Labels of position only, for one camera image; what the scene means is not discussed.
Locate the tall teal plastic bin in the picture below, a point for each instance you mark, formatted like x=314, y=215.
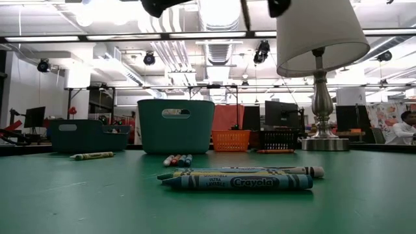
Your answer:
x=175, y=136

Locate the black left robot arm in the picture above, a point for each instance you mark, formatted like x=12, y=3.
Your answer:
x=159, y=8

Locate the black background robot arm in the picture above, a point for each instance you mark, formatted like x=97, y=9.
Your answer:
x=235, y=127

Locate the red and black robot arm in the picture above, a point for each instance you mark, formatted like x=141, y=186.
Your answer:
x=13, y=125

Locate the silver lamp white shade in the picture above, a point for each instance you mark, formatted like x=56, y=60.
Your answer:
x=318, y=32

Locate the small black ceiling lamp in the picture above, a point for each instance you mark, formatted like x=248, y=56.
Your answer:
x=245, y=84

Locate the black computer monitor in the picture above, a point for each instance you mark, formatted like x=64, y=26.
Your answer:
x=35, y=117
x=281, y=113
x=347, y=118

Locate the black upright panel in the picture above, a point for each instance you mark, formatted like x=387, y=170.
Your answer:
x=252, y=117

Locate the white cylindrical column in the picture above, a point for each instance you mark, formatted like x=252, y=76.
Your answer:
x=351, y=96

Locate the orange red panel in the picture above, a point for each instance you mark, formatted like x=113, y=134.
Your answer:
x=227, y=115

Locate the black plastic basket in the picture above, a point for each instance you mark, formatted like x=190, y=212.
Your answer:
x=278, y=139

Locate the orange plastic basket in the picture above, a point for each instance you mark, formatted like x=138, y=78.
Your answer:
x=230, y=141

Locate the orange crayon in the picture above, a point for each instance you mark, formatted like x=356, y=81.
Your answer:
x=275, y=151

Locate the floral patterned cloth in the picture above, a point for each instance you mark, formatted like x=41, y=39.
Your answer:
x=383, y=117

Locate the large white crayon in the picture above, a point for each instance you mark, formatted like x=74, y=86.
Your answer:
x=312, y=171

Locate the person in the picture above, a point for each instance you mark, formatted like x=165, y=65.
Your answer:
x=403, y=133

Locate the short blue crayon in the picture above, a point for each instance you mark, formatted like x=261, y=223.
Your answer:
x=181, y=161
x=188, y=160

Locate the large blue crayon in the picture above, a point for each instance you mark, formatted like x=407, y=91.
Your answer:
x=240, y=182

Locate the large green crayon yellow wrapper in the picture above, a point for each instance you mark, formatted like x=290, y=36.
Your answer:
x=195, y=174

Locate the short white crayon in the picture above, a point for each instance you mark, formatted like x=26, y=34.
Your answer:
x=167, y=161

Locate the dark shelving unit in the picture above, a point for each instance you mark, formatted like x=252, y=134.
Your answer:
x=100, y=100

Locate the red round object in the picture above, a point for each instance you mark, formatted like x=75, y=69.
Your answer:
x=72, y=110

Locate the dark teal stepped bin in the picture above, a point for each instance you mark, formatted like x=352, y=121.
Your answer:
x=81, y=139

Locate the black ceiling camera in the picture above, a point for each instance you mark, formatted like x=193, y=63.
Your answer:
x=385, y=56
x=149, y=58
x=43, y=65
x=261, y=52

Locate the black metal frame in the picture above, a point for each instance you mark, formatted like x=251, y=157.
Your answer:
x=214, y=86

